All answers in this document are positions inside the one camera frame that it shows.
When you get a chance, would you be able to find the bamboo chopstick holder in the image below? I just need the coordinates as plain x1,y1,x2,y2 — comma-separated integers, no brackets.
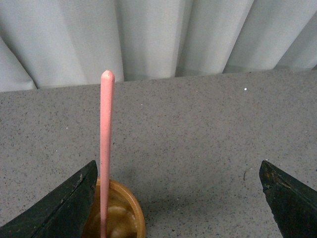
82,179,146,238

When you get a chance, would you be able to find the pink chopstick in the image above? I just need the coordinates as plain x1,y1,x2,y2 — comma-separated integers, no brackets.
100,70,115,238

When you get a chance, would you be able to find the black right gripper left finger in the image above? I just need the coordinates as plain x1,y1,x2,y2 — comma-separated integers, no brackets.
0,160,98,238

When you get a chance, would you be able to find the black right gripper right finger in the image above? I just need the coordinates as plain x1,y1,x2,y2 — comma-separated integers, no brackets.
259,161,317,238

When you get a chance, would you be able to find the white pleated curtain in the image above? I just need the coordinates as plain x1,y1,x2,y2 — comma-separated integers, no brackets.
0,0,317,92

